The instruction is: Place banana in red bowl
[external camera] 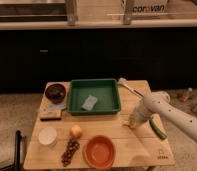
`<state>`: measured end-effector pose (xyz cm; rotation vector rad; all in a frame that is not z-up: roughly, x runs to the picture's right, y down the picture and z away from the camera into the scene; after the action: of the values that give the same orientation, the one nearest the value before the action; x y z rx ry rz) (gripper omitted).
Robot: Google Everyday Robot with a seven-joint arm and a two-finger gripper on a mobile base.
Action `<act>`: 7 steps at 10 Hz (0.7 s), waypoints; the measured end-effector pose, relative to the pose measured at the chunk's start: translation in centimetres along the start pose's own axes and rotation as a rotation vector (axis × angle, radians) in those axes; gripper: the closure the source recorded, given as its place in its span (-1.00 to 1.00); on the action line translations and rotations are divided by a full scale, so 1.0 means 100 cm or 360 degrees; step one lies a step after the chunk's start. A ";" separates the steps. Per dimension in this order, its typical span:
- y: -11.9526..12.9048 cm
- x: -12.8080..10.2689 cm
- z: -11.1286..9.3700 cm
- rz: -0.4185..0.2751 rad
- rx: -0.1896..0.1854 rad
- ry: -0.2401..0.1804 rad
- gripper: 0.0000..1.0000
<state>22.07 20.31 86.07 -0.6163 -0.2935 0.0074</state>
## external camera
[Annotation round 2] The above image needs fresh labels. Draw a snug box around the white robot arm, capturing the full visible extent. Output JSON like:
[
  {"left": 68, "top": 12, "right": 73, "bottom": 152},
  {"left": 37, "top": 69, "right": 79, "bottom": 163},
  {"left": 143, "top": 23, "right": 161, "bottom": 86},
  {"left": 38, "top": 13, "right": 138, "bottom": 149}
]
[{"left": 130, "top": 91, "right": 197, "bottom": 143}]

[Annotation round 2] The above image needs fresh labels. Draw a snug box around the red bowl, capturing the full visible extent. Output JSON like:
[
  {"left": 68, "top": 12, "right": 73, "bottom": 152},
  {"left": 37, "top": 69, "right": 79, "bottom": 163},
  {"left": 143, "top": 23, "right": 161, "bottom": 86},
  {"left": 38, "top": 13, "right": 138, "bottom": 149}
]
[{"left": 83, "top": 135, "right": 116, "bottom": 170}]

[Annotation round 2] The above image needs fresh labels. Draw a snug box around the dark brown bowl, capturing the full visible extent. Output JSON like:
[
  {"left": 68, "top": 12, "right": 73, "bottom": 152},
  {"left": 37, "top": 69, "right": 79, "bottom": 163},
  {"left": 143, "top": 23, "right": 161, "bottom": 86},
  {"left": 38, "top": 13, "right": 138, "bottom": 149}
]
[{"left": 45, "top": 84, "right": 66, "bottom": 104}]

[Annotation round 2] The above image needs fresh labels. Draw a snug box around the green cucumber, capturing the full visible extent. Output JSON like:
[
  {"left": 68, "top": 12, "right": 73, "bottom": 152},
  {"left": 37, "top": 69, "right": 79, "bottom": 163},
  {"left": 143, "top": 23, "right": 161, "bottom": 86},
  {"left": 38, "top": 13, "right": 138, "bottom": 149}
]
[{"left": 149, "top": 118, "right": 167, "bottom": 140}]

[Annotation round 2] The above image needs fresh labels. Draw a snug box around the green plastic tray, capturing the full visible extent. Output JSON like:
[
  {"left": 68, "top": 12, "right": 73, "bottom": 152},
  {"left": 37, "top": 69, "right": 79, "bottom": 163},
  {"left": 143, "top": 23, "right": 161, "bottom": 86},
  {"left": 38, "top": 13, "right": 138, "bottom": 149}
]
[{"left": 67, "top": 78, "right": 121, "bottom": 116}]

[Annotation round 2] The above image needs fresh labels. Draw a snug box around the grey sponge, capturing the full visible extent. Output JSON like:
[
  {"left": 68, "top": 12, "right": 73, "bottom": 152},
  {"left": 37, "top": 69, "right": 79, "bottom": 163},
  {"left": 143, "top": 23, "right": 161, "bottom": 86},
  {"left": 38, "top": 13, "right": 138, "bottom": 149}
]
[{"left": 82, "top": 95, "right": 98, "bottom": 111}]

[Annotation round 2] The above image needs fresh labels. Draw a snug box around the yellow orange fruit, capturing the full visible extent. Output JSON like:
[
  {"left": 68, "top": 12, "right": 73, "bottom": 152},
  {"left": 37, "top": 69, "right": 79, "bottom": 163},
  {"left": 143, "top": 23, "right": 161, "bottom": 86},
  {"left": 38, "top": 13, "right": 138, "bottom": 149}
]
[{"left": 70, "top": 125, "right": 83, "bottom": 138}]

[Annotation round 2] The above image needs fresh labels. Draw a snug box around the bunch of dark grapes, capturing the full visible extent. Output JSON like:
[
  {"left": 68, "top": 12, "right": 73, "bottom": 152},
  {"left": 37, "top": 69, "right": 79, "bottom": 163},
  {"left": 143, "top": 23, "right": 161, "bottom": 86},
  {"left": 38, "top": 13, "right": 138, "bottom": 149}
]
[{"left": 61, "top": 139, "right": 80, "bottom": 167}]

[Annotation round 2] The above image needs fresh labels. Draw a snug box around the grey cloth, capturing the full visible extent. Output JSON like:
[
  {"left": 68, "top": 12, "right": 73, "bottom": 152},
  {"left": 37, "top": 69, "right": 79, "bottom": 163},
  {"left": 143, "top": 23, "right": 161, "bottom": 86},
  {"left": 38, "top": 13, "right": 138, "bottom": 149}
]
[{"left": 48, "top": 102, "right": 67, "bottom": 110}]

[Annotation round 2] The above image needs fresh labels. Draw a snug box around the wooden block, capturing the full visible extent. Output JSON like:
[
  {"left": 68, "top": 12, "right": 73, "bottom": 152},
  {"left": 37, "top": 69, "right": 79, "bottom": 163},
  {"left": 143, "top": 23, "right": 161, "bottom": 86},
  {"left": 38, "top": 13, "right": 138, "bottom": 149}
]
[{"left": 39, "top": 110, "right": 61, "bottom": 121}]

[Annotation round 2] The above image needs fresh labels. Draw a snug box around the white cup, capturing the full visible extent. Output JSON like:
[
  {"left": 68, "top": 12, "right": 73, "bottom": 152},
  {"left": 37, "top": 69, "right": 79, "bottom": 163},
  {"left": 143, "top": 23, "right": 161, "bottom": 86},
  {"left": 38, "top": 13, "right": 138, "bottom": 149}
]
[{"left": 38, "top": 127, "right": 57, "bottom": 147}]

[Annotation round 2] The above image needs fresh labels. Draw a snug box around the cardboard box with lettering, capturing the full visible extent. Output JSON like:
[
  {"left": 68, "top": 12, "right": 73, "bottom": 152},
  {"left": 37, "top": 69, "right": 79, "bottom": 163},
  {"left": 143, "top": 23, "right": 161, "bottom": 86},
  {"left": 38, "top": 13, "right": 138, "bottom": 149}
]
[{"left": 132, "top": 0, "right": 168, "bottom": 16}]

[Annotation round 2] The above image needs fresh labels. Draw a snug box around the wooden shelf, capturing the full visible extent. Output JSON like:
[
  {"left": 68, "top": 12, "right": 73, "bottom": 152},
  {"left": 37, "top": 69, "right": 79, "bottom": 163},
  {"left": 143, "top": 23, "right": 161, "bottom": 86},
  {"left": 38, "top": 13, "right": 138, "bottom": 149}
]
[{"left": 0, "top": 0, "right": 197, "bottom": 30}]

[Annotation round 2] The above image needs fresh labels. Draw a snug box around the brush with wooden handle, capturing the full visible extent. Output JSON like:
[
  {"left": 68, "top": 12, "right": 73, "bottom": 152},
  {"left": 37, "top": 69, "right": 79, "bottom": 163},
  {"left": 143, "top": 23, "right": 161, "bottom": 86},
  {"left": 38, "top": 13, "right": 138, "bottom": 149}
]
[{"left": 118, "top": 78, "right": 144, "bottom": 98}]

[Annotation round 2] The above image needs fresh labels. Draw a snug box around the black chair frame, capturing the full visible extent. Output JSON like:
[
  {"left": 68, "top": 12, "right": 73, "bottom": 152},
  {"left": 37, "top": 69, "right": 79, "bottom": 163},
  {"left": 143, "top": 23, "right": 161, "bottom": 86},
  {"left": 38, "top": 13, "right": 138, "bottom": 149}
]
[{"left": 0, "top": 130, "right": 26, "bottom": 171}]

